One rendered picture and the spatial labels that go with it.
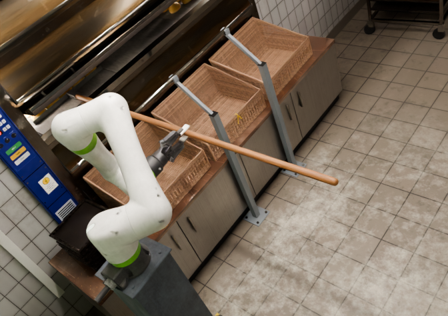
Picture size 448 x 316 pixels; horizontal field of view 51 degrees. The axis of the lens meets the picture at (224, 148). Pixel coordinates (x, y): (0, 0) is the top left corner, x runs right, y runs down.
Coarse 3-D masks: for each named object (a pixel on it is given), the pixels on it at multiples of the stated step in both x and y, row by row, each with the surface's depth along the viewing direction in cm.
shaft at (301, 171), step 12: (84, 96) 271; (144, 120) 236; (156, 120) 232; (192, 132) 216; (216, 144) 206; (228, 144) 202; (252, 156) 194; (264, 156) 190; (288, 168) 183; (300, 168) 180; (324, 180) 173; (336, 180) 171
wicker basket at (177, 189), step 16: (144, 128) 301; (160, 128) 295; (144, 144) 302; (192, 144) 283; (176, 160) 303; (192, 160) 276; (208, 160) 286; (96, 176) 282; (160, 176) 297; (176, 176) 292; (192, 176) 287; (96, 192) 282; (176, 192) 272; (112, 208) 285
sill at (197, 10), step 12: (204, 0) 321; (216, 0) 324; (192, 12) 313; (180, 24) 306; (168, 36) 301; (156, 48) 296; (132, 60) 291; (144, 60) 292; (120, 72) 285; (132, 72) 287; (108, 84) 279; (96, 96) 273; (48, 132) 261; (48, 144) 258
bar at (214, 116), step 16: (224, 32) 284; (208, 48) 277; (240, 48) 287; (256, 64) 289; (176, 80) 264; (192, 96) 265; (272, 96) 299; (208, 112) 265; (224, 128) 272; (288, 144) 329; (80, 160) 234; (288, 160) 340; (240, 176) 296; (256, 208) 320; (256, 224) 320
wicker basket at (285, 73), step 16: (240, 32) 345; (256, 32) 355; (272, 32) 350; (288, 32) 339; (224, 48) 336; (256, 48) 356; (272, 48) 362; (288, 48) 352; (304, 48) 331; (224, 64) 337; (272, 64) 347; (288, 64) 321; (224, 80) 334; (256, 80) 311; (272, 80) 312; (288, 80) 326
